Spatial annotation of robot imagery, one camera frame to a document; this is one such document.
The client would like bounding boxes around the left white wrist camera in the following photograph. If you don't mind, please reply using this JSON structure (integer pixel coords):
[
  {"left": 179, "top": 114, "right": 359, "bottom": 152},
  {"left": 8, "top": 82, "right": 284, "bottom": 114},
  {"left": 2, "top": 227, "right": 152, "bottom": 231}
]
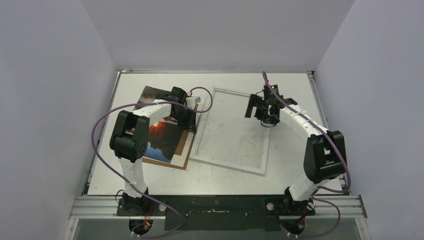
[{"left": 185, "top": 96, "right": 202, "bottom": 109}]

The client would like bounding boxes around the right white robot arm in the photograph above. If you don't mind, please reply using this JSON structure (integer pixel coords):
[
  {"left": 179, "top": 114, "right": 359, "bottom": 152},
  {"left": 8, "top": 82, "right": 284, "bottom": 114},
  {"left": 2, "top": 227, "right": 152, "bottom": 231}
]
[{"left": 245, "top": 85, "right": 347, "bottom": 215}]

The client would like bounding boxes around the aluminium front rail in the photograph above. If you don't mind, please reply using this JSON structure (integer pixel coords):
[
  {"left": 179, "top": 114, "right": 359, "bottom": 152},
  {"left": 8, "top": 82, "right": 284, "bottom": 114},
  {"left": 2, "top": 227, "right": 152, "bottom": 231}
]
[{"left": 69, "top": 195, "right": 368, "bottom": 219}]

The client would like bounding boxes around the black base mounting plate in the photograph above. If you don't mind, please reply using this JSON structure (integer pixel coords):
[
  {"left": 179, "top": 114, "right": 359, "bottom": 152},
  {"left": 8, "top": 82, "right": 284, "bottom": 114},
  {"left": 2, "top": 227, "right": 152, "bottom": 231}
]
[{"left": 116, "top": 194, "right": 316, "bottom": 232}]

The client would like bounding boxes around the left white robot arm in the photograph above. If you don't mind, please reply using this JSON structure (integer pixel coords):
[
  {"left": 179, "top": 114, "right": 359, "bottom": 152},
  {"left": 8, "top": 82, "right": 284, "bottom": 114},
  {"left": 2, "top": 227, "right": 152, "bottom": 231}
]
[{"left": 109, "top": 86, "right": 203, "bottom": 216}]

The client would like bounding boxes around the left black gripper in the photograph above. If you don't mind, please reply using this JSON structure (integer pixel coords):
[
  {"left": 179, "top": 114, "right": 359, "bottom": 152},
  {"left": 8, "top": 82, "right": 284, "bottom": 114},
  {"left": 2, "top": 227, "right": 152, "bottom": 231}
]
[{"left": 171, "top": 107, "right": 197, "bottom": 134}]

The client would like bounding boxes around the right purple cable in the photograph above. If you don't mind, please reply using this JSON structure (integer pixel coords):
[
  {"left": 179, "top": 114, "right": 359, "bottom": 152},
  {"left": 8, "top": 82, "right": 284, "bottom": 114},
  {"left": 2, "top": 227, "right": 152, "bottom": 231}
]
[{"left": 262, "top": 71, "right": 352, "bottom": 239}]

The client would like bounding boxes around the sunset landscape photo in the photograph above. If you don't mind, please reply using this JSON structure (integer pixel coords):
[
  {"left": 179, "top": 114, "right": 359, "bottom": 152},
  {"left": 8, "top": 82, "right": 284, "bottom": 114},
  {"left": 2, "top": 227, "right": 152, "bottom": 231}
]
[{"left": 132, "top": 85, "right": 190, "bottom": 164}]

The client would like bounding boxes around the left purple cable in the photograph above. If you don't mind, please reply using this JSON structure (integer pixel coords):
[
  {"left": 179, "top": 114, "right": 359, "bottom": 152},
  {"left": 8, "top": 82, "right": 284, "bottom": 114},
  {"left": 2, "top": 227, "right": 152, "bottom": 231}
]
[{"left": 90, "top": 86, "right": 214, "bottom": 239}]

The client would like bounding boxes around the purple cable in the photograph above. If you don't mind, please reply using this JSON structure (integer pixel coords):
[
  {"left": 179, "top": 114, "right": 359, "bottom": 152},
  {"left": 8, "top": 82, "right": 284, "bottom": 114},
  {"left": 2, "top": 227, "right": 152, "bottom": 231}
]
[
  {"left": 262, "top": 71, "right": 352, "bottom": 239},
  {"left": 90, "top": 86, "right": 214, "bottom": 239}
]

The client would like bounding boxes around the brown backing board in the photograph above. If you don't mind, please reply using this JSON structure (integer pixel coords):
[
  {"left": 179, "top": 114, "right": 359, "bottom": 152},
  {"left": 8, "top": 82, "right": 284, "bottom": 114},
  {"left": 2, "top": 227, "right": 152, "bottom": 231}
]
[{"left": 141, "top": 103, "right": 200, "bottom": 171}]

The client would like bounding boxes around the white picture frame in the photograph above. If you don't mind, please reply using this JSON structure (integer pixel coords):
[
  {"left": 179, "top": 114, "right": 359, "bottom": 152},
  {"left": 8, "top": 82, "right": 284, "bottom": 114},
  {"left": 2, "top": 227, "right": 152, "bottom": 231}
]
[{"left": 189, "top": 87, "right": 270, "bottom": 176}]

